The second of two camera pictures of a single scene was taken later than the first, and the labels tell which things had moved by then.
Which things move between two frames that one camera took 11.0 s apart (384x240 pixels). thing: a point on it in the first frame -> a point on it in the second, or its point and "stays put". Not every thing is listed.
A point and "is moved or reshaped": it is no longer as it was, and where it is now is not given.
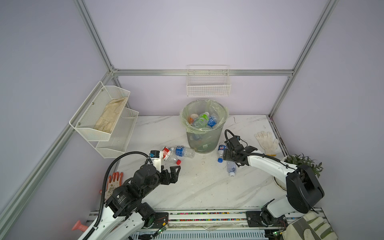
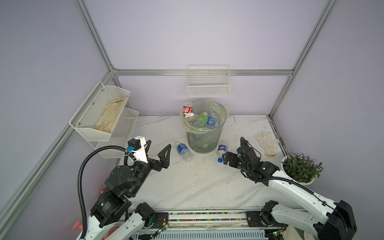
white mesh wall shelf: x=104 y=120 stays put
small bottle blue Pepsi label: x=220 y=153 stays put
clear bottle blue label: x=213 y=120 stays put
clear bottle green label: x=202 y=121 stays put
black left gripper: x=166 y=180 -> x=158 y=166
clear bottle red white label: x=168 y=155 -> x=188 y=112
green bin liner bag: x=201 y=106 stays put
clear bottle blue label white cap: x=182 y=151 is moved or reshaped
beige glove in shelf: x=109 y=115 stays put
